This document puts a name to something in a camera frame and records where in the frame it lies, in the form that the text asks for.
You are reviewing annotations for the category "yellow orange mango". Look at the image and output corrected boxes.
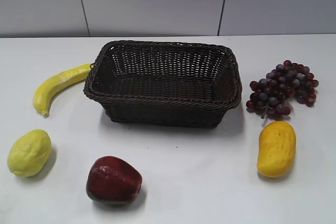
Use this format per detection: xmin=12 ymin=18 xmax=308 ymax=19
xmin=257 ymin=121 xmax=297 ymax=178

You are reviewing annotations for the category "black woven wicker basket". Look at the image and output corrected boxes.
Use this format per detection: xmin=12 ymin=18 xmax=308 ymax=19
xmin=83 ymin=40 xmax=242 ymax=128

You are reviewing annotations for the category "dark red apple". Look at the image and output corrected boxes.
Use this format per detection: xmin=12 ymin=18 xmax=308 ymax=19
xmin=86 ymin=156 xmax=143 ymax=205

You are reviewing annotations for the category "purple red grape bunch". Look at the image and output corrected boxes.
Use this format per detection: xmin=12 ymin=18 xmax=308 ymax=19
xmin=246 ymin=60 xmax=319 ymax=121

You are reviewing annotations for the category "yellow banana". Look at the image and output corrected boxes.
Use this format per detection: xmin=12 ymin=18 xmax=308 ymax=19
xmin=33 ymin=63 xmax=91 ymax=118

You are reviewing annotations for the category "yellow green lemon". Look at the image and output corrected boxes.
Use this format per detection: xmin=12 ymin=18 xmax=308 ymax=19
xmin=7 ymin=129 xmax=52 ymax=177

